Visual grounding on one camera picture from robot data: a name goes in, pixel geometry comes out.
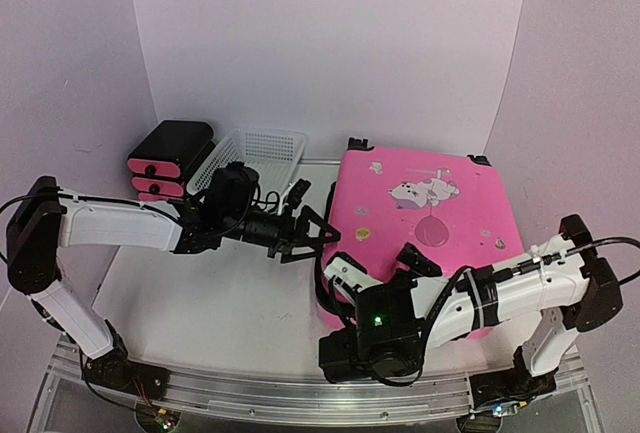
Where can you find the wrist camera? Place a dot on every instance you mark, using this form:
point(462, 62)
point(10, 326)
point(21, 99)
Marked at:
point(348, 276)
point(294, 194)

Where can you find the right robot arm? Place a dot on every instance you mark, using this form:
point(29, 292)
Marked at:
point(565, 280)

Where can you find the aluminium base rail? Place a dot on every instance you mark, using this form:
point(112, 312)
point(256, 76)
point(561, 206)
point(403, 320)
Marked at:
point(207, 400)

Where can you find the white plastic mesh basket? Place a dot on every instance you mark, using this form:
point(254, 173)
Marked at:
point(273, 154)

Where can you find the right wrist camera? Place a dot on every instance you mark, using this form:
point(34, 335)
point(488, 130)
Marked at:
point(348, 276)

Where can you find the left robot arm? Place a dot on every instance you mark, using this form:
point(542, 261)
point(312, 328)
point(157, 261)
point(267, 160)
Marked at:
point(49, 218)

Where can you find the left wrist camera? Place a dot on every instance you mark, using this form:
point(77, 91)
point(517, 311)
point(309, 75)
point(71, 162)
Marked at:
point(294, 194)

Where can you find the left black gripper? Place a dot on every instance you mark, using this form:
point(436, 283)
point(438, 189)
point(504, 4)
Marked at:
point(287, 232)

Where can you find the small green circuit board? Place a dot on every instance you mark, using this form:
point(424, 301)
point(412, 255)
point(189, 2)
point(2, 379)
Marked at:
point(167, 421)

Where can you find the black pink drawer organizer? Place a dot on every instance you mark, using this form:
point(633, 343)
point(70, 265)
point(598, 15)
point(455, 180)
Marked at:
point(168, 157)

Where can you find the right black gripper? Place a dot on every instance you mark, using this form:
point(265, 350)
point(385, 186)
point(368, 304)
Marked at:
point(418, 262)

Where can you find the pink hard-shell suitcase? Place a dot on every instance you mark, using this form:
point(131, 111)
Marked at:
point(453, 209)

